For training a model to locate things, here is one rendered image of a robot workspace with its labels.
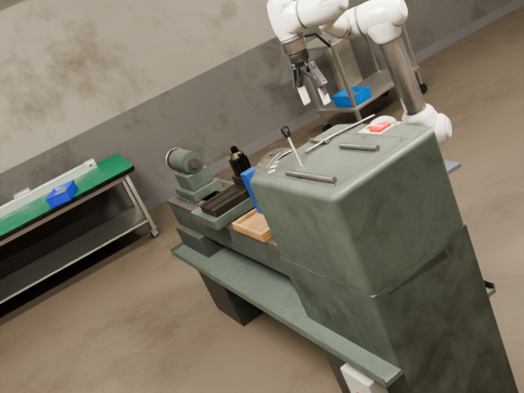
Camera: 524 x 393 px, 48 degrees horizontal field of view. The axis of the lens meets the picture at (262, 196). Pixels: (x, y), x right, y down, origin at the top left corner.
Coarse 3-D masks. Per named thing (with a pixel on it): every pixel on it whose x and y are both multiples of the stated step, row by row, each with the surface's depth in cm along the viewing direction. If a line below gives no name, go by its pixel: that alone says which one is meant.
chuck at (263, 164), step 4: (280, 148) 256; (284, 148) 255; (288, 148) 254; (268, 152) 255; (272, 152) 253; (276, 152) 251; (280, 152) 249; (264, 156) 254; (272, 156) 249; (260, 160) 253; (264, 160) 251; (268, 160) 248; (260, 164) 251; (264, 164) 249; (268, 164) 246; (256, 168) 252; (260, 168) 249; (264, 168) 247; (256, 172) 251; (252, 192) 254; (256, 200) 255
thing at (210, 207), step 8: (224, 192) 316; (232, 192) 310; (240, 192) 305; (208, 200) 313; (216, 200) 309; (224, 200) 304; (232, 200) 302; (240, 200) 304; (208, 208) 303; (216, 208) 298; (224, 208) 300; (216, 216) 299
